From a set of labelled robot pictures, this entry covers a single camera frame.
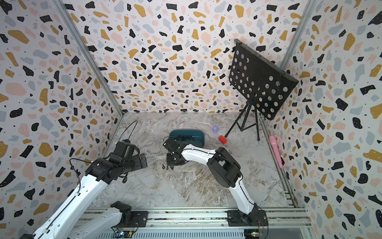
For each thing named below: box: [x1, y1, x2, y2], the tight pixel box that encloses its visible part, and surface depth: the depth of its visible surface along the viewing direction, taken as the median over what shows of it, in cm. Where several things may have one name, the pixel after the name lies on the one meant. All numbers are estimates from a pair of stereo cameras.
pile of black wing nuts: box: [175, 134, 195, 142], surface depth 108 cm
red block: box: [218, 134, 228, 145], surface depth 106 cm
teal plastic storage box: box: [169, 128, 205, 148], surface depth 108 cm
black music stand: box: [224, 38, 300, 142], surface depth 73 cm
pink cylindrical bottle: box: [269, 134, 284, 169], surface depth 104 cm
